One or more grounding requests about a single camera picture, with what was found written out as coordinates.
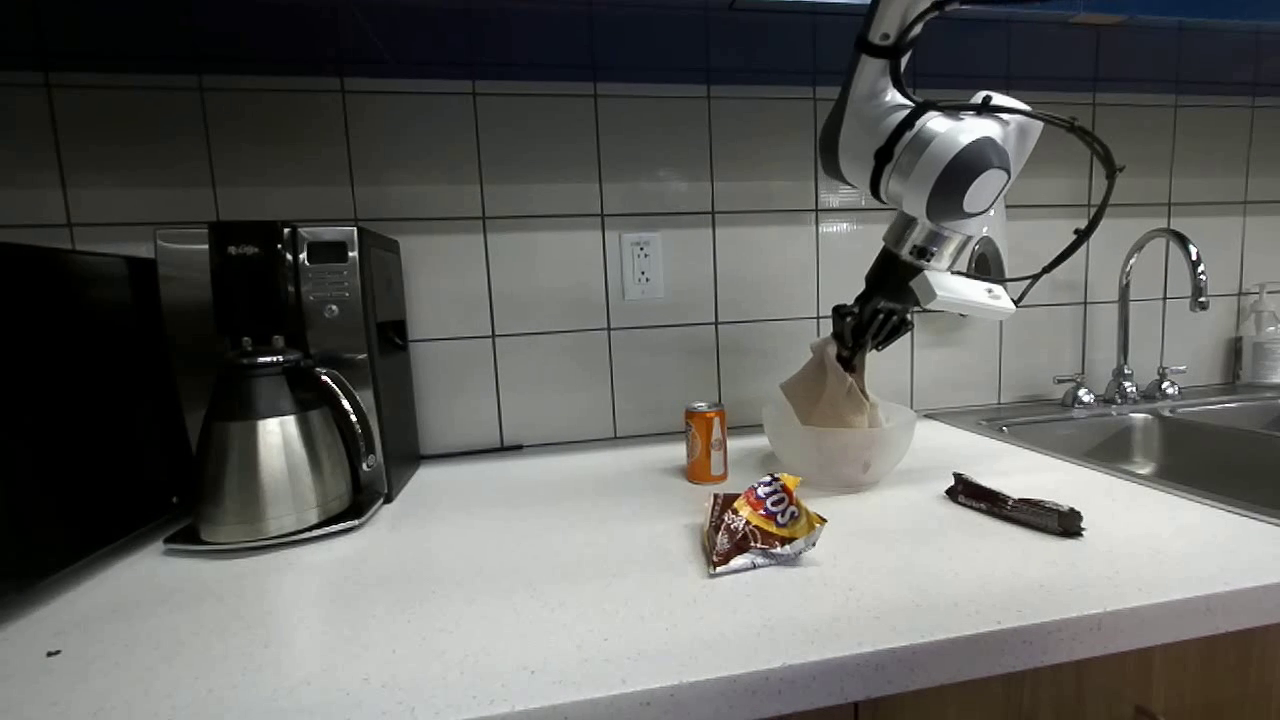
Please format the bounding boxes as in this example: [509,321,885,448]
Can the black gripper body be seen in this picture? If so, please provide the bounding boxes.
[852,244,932,337]

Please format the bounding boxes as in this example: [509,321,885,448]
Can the translucent white plastic bowl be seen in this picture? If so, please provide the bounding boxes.
[760,386,922,493]

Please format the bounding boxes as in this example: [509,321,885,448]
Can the orange soda can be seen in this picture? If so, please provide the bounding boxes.
[679,398,732,487]

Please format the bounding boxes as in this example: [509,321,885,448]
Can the red yellow chips bag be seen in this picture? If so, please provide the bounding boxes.
[699,466,834,579]

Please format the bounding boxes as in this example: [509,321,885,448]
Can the chrome gooseneck faucet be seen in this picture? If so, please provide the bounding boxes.
[1099,225,1218,407]

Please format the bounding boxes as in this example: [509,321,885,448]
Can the stainless steel double sink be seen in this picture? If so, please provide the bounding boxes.
[937,382,1280,524]

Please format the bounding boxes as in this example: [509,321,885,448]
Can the clear hand soap bottle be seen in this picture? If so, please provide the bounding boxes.
[1231,279,1280,393]

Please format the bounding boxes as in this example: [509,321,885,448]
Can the black steel coffee maker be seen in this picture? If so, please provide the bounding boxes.
[152,219,423,555]

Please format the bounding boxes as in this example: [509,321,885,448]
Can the stainless steel coffee carafe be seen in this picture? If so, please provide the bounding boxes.
[191,346,391,549]

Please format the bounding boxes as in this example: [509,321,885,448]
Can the black microwave oven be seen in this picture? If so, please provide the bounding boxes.
[0,237,201,590]

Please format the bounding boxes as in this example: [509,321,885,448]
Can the white wall power outlet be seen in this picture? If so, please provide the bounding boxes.
[619,232,667,304]

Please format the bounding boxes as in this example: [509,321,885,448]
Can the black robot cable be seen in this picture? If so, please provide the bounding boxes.
[917,86,1127,311]

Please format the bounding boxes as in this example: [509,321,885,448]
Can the blue wall cabinets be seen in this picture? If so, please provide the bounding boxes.
[0,0,1280,99]

